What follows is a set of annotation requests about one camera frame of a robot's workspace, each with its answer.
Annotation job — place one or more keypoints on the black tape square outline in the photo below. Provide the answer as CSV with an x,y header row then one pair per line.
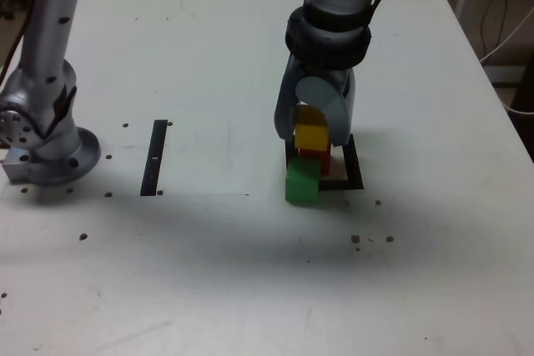
x,y
354,164

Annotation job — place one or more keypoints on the yellow cube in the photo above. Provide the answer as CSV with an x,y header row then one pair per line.
x,y
310,137

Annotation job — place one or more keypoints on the black tape strip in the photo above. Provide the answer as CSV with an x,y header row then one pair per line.
x,y
153,164

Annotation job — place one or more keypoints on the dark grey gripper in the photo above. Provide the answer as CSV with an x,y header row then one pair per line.
x,y
325,72

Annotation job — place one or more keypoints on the green cube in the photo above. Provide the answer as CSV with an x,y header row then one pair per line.
x,y
300,189

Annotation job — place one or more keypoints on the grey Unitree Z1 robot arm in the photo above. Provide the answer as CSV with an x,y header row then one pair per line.
x,y
46,60

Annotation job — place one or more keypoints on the red cube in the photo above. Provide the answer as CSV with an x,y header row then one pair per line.
x,y
323,162

